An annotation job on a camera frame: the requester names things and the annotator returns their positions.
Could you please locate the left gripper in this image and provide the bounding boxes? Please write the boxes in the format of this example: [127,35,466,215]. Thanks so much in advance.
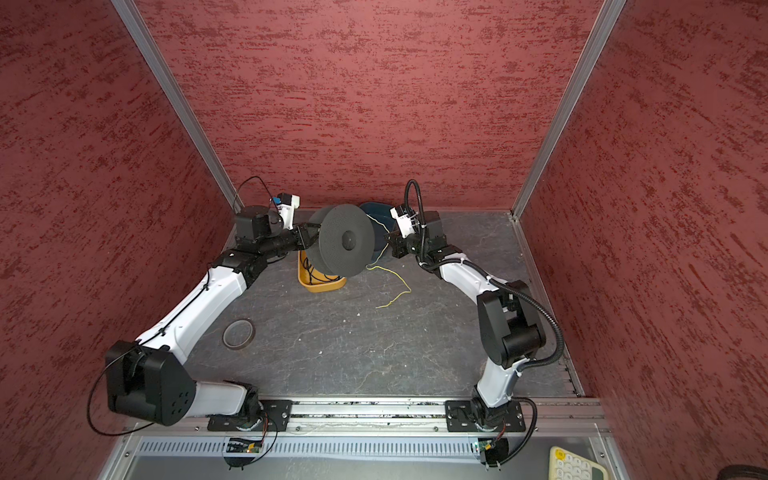
[258,220,324,258]

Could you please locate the yellow cable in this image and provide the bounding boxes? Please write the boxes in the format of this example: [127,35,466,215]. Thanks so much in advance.
[363,213,414,310]

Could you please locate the black cable spool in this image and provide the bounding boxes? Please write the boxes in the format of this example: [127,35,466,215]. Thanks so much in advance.
[306,204,375,278]

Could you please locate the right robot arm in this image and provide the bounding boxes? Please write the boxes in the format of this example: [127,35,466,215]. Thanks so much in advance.
[388,205,564,430]

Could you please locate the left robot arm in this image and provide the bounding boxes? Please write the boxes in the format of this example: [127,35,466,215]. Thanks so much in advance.
[103,206,320,430]

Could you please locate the teal plastic bin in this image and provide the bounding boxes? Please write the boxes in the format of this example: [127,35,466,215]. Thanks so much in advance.
[359,201,396,256]

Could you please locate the yellow plastic bin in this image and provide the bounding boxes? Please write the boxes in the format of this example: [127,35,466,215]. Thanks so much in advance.
[297,251,347,293]

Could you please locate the brown tape roll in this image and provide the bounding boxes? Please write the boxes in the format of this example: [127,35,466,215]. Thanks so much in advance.
[221,318,255,351]

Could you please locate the black corrugated conduit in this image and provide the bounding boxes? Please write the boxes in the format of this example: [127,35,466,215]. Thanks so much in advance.
[401,179,565,372]

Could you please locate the yellow white calculator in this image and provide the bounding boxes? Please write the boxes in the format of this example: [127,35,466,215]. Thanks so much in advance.
[548,446,610,480]

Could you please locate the black cable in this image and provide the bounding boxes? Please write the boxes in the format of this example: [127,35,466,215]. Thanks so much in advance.
[302,256,341,286]

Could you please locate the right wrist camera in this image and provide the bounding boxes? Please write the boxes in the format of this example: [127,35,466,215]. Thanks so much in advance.
[390,204,419,238]

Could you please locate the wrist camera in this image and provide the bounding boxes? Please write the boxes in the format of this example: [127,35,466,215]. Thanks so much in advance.
[273,193,300,230]
[390,204,419,238]

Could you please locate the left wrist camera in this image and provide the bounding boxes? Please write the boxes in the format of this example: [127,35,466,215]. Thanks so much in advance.
[273,193,300,230]

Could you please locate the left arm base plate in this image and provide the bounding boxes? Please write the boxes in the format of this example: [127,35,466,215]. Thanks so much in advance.
[207,399,294,433]

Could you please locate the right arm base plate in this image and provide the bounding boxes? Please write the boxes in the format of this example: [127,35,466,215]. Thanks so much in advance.
[444,399,526,433]

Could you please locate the perforated cable tray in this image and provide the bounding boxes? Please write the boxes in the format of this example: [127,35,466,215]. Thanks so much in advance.
[136,436,479,463]

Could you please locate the aluminium front rail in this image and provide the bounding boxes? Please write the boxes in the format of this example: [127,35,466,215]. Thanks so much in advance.
[123,394,611,437]

